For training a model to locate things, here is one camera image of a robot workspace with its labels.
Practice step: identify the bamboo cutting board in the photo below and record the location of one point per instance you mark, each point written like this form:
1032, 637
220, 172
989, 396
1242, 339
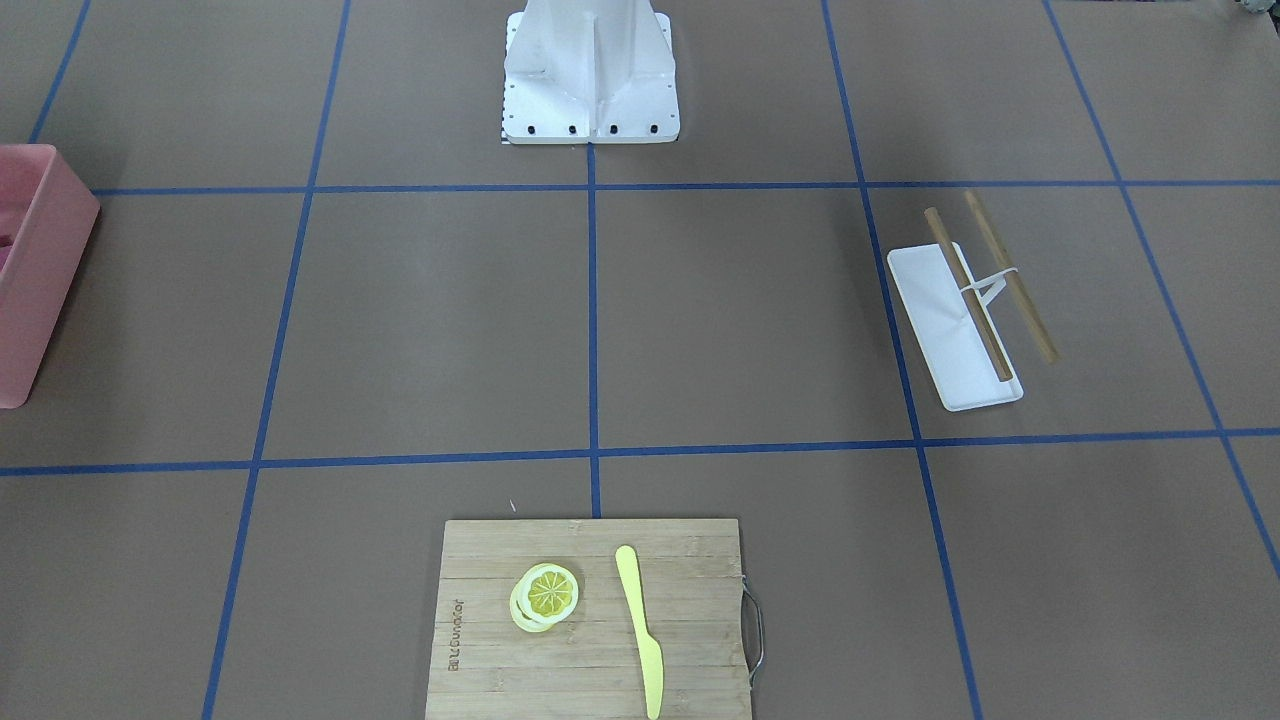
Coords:
588, 666

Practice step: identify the yellow lemon slices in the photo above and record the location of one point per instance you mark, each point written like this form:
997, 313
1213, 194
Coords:
543, 597

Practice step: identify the yellow plastic knife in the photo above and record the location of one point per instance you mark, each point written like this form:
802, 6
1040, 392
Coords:
649, 651

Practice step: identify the white rack tray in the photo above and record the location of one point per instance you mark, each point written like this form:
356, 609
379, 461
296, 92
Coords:
959, 367

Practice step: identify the wooden rack rod inner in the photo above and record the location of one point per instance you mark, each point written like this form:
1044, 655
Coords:
970, 295

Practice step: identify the wooden rack rod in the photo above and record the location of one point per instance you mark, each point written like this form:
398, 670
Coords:
970, 295
1015, 284

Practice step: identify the wooden rack rod outer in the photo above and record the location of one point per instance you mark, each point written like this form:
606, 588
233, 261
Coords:
1015, 284

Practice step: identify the pink plastic bin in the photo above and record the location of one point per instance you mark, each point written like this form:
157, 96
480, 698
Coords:
61, 212

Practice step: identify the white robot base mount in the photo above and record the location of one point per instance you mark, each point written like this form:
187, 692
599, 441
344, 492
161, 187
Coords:
589, 72

